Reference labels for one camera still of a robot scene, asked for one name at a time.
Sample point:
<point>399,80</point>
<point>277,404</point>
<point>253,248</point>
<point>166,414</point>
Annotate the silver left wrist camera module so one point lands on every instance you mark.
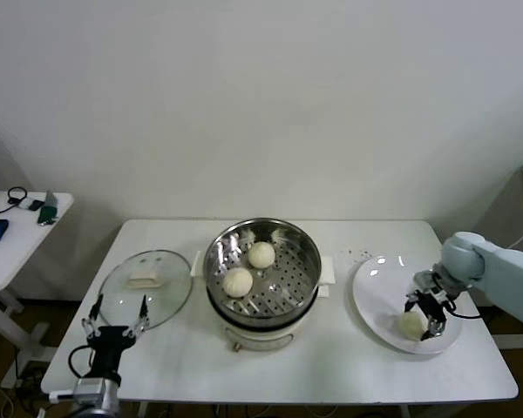
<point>91,387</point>

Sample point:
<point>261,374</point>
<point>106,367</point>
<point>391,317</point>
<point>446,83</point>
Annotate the perforated steel steamer basket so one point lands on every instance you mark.
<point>296,278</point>

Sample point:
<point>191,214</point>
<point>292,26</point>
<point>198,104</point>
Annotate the scattered dark crumbs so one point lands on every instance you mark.
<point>361,252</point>

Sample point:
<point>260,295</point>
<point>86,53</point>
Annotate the steel steamer pot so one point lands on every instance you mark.
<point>257,339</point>

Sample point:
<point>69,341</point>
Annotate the white round plate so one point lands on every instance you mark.
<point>375,287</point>

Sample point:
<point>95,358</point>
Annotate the white side table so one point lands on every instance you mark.
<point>22,244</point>

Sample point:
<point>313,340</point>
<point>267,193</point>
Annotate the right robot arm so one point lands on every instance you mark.
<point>505,274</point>

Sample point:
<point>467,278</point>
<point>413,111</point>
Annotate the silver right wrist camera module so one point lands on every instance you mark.
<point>431,283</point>

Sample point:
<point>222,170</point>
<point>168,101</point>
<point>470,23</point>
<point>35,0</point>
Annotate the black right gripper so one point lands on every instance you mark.
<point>433,309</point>

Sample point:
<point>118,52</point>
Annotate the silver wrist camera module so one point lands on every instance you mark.
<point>431,283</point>
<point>91,387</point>

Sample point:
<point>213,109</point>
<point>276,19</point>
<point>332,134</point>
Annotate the small dark device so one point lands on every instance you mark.
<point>35,205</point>

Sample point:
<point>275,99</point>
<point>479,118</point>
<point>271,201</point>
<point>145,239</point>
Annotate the white steamed baozi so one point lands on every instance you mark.
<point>261,254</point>
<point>237,282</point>
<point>412,325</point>

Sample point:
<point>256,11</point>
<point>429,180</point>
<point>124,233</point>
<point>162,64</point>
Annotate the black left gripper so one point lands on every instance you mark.
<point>108,344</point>

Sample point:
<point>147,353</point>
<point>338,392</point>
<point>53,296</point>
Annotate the small grey stand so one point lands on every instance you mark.
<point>51,198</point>

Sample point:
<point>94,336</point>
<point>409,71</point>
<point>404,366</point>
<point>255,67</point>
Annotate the small white box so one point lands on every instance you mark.
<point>24,204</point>

